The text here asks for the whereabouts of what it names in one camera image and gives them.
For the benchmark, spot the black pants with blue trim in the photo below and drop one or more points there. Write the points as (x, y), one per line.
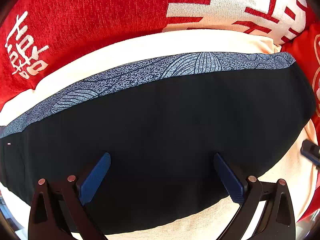
(162, 130)

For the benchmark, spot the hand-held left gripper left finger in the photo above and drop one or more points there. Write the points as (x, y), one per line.
(95, 177)

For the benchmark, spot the red blanket with white print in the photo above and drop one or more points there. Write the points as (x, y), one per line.
(87, 12)

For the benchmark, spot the red cushion with gold print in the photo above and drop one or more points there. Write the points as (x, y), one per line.
(305, 60)

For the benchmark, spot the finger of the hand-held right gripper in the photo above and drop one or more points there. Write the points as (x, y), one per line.
(311, 152)

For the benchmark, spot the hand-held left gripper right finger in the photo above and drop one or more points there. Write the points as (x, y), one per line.
(230, 180)

